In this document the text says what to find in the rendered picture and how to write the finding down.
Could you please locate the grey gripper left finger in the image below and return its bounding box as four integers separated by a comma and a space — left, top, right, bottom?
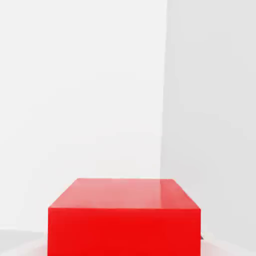
13, 232, 49, 256

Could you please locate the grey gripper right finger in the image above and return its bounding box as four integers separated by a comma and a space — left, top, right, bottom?
200, 234, 241, 256

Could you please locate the small red cube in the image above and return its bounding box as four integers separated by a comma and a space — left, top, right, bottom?
47, 177, 202, 256

